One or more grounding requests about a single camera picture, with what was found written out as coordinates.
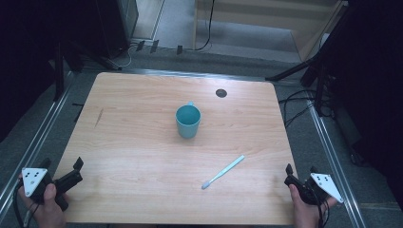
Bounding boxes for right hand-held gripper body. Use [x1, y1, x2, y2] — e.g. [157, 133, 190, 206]
[283, 171, 345, 206]

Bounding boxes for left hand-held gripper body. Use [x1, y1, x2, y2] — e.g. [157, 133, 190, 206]
[21, 166, 84, 213]

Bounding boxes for light blue toothbrush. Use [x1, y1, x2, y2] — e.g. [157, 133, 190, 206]
[201, 154, 246, 191]

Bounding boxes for teal cup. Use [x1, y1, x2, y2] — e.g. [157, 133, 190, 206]
[175, 101, 202, 140]

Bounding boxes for person's right hand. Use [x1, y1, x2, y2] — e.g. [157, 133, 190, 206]
[288, 183, 338, 228]

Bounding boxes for person's left hand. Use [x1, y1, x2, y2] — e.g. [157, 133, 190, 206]
[16, 182, 69, 228]

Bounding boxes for black upright stand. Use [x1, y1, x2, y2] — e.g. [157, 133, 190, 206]
[52, 40, 67, 103]

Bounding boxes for black stand with legs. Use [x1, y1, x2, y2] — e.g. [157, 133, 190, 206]
[265, 6, 350, 117]

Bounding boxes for black cabinet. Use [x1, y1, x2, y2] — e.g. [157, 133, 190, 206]
[94, 0, 140, 60]

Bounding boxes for metal floor rail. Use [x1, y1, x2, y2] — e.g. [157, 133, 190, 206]
[0, 70, 77, 221]
[304, 94, 369, 228]

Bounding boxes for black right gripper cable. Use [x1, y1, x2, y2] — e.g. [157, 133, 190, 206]
[317, 199, 331, 228]

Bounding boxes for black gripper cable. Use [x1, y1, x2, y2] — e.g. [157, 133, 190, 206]
[317, 199, 331, 228]
[11, 179, 41, 228]

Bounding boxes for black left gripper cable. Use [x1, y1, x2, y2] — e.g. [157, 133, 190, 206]
[11, 179, 41, 228]

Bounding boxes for black floor cables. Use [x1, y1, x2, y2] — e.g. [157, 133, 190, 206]
[278, 88, 336, 129]

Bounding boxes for white floor cable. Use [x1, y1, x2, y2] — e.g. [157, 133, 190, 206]
[116, 43, 133, 69]

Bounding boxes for light wooden frame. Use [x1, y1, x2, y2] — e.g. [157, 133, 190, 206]
[192, 0, 350, 63]

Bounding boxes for black hanging cable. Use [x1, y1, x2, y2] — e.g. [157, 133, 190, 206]
[194, 0, 217, 52]

